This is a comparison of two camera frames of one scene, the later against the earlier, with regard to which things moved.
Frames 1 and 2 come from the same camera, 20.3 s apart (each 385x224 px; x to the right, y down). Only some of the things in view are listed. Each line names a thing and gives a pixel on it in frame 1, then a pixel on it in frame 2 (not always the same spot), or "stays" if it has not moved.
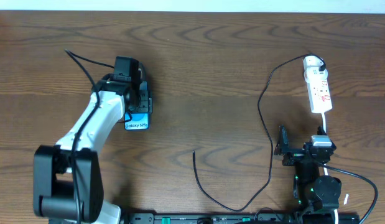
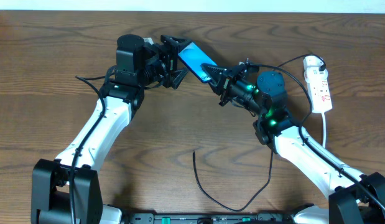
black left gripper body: [143, 102] → [171, 62]
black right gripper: [297, 154] → [227, 86]
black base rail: [239, 218] stays
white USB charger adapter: [312, 61] stays
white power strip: [319, 89] stays
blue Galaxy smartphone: [140, 121] → [194, 57]
